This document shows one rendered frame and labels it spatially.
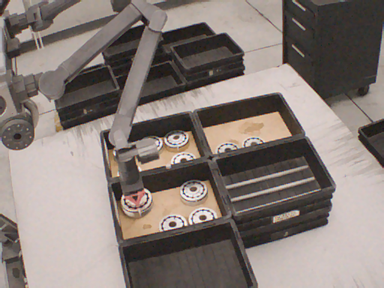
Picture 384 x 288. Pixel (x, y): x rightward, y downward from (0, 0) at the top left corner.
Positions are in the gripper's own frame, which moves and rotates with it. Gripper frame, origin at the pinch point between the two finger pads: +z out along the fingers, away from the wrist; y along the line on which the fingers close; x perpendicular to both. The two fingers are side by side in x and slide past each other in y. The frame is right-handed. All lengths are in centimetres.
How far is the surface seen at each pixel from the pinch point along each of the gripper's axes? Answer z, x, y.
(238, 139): 23, -46, 37
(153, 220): 22.5, -4.1, 6.5
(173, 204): 22.5, -12.9, 11.7
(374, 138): 80, -145, 67
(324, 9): 22, -135, 128
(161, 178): 15.9, -11.0, 20.0
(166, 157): 23.1, -15.8, 36.8
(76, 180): 37, 25, 49
